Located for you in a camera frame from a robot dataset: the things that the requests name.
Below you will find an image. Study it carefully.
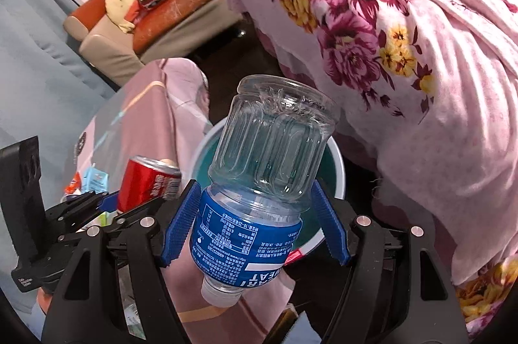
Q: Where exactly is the red soda can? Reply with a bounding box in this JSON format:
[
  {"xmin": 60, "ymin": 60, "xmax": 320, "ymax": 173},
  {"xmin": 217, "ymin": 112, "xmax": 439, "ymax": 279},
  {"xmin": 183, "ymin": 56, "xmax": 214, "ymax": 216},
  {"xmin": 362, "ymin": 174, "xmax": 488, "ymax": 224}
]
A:
[{"xmin": 117, "ymin": 155, "xmax": 182, "ymax": 213}]

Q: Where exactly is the clear plastic water bottle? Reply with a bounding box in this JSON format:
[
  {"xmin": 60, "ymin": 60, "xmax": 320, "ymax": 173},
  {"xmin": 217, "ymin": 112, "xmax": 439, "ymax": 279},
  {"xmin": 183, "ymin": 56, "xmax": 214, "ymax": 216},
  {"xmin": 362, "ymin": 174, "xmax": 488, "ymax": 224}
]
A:
[{"xmin": 190, "ymin": 75, "xmax": 340, "ymax": 308}]

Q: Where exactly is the orange snack wrapper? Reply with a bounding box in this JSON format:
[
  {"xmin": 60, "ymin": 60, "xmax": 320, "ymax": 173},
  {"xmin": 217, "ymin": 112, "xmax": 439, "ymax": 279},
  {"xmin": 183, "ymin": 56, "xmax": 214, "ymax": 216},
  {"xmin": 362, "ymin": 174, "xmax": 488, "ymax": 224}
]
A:
[{"xmin": 64, "ymin": 172, "xmax": 82, "ymax": 196}]

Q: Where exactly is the light blue small packet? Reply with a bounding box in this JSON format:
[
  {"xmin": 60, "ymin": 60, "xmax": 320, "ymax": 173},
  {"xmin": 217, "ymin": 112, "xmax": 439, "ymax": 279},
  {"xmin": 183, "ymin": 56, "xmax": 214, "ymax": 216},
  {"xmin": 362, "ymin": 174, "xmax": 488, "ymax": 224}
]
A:
[{"xmin": 81, "ymin": 165, "xmax": 109, "ymax": 193}]

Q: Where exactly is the pink grey striped pillow cloth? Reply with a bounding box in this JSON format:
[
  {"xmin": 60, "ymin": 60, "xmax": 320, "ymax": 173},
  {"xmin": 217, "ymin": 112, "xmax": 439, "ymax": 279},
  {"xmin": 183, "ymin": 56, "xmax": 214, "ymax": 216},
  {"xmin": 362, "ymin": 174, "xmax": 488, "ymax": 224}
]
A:
[{"xmin": 63, "ymin": 58, "xmax": 294, "ymax": 343}]

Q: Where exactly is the light blue curtain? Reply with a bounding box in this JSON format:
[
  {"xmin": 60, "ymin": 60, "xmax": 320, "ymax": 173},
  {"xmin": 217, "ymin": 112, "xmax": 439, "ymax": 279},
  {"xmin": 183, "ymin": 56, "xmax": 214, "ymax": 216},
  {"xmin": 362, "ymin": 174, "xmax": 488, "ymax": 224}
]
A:
[{"xmin": 0, "ymin": 0, "xmax": 119, "ymax": 328}]

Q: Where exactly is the yellow cream plush toy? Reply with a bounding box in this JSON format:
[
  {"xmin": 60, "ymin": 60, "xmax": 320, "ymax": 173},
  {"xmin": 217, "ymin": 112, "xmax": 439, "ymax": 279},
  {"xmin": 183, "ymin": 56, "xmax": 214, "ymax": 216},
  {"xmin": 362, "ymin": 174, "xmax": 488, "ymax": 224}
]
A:
[{"xmin": 105, "ymin": 0, "xmax": 140, "ymax": 33}]

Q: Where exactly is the beige sofa with orange cushion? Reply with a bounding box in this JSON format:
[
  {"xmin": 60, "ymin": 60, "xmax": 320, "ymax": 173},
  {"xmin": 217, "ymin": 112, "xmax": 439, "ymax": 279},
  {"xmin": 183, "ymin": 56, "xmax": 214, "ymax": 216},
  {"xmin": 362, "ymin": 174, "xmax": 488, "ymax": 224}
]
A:
[{"xmin": 63, "ymin": 0, "xmax": 242, "ymax": 86}]

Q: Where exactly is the pink floral bed quilt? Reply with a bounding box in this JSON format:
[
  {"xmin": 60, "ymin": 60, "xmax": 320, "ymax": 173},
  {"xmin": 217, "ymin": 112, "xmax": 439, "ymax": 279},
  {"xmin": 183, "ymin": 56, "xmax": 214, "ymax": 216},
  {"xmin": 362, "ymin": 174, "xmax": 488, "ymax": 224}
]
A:
[{"xmin": 229, "ymin": 0, "xmax": 517, "ymax": 343}]

